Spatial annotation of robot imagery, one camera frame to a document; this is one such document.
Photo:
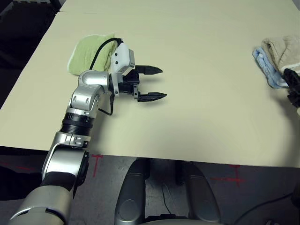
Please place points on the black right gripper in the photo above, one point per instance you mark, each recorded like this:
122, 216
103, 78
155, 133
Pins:
295, 95

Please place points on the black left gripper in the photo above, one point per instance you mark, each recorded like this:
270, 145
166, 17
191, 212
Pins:
129, 84

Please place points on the beige towel with white trim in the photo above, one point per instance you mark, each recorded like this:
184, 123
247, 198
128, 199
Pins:
281, 51

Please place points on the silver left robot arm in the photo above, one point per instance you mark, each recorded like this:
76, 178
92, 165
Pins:
77, 112

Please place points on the light blue folded towel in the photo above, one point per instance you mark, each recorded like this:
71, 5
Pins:
267, 68

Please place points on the green folded towel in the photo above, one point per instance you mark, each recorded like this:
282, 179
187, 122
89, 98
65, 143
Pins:
89, 54

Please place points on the grey robot left leg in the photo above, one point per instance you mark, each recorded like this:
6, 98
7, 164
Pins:
132, 189

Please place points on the black foam floor mat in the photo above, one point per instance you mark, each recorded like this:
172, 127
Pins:
18, 39

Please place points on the grey robot waist housing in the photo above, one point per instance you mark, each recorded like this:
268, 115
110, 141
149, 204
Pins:
173, 221

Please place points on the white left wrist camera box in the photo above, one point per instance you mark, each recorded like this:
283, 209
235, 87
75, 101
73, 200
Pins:
122, 62

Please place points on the black post under table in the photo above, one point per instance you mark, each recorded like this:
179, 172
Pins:
179, 173

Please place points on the black metal frame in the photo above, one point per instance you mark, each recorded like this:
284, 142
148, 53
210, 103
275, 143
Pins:
55, 4

